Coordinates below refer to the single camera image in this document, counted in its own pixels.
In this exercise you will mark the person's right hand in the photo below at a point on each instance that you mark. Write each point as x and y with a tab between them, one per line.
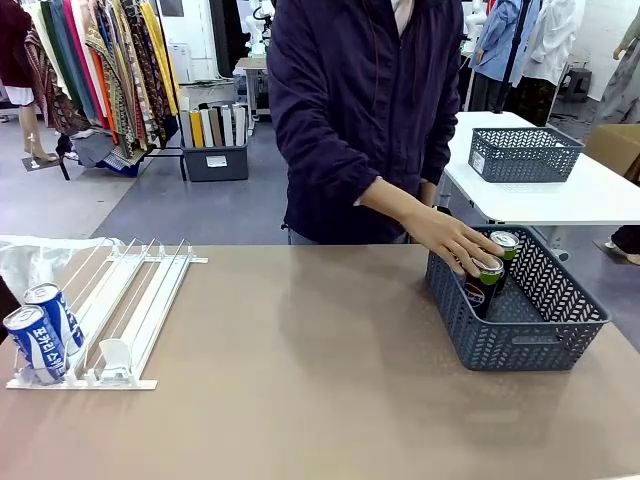
450	235

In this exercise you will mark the black green-top Pepsi can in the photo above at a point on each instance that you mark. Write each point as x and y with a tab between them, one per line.
480	295
507	250

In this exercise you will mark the grey woven plastic basket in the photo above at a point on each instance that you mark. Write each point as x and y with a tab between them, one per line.
520	345
520	150

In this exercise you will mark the blue white Pocari can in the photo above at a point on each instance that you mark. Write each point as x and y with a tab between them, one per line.
40	345
62	320

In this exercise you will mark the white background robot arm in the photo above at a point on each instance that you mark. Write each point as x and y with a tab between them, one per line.
257	30
476	17

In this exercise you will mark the person's right forearm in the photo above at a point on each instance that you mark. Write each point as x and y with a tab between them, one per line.
390	202

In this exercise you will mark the white can dispenser rack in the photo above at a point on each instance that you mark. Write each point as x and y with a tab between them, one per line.
135	320

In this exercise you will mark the white dispenser pusher paddle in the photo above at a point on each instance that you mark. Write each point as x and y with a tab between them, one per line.
116	357

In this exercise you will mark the white side table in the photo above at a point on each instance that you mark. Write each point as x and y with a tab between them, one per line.
575	200

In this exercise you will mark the person in navy jacket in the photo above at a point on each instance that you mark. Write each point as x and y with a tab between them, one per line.
360	100

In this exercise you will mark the bystander leg with shoe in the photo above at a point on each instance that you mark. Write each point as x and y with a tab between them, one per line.
625	245

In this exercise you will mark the cardboard box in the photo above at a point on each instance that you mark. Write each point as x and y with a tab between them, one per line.
617	142

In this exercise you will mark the grey plastic stool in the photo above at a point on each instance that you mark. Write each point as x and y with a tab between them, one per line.
575	85

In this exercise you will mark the blue shirt on mannequin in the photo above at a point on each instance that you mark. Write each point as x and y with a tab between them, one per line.
500	40

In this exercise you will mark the white shirt on mannequin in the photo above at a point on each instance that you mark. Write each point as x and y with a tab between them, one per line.
555	40

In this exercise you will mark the mannequin in grey dress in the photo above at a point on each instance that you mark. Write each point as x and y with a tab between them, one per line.
622	85

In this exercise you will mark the white sample board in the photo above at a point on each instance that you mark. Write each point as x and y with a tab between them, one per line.
227	126
207	128
239	125

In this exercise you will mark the grey storage bin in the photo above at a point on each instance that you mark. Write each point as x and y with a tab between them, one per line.
215	162

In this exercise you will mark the background work table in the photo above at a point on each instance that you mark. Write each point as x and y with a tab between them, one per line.
255	75

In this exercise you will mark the brown sample board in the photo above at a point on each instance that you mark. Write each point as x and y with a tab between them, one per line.
215	127

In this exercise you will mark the yellow sample board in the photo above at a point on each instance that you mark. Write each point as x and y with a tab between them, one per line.
197	129

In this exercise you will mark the grey sample board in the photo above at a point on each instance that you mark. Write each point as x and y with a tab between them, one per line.
185	129

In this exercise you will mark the white air purifier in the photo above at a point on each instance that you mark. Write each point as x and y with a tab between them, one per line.
180	62

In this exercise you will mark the yellow hanging fabric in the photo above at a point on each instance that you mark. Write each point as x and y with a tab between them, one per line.
160	50

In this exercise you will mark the brown patterned hanging fabric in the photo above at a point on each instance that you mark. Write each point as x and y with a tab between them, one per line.
142	65

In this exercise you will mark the grey clothes pile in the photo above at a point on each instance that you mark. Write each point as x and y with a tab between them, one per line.
102	152

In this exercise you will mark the orange hanging fabric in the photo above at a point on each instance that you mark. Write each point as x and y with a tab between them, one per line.
102	95

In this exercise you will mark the pink hanging fabric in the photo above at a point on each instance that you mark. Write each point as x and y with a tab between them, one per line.
82	60

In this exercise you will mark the teal hanging fabric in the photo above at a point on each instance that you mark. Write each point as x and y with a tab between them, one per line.
70	55

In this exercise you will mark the white plastic sheet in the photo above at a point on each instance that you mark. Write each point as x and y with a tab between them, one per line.
30	260

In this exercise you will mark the mannequin in maroon garment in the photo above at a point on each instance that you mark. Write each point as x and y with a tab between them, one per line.
15	45

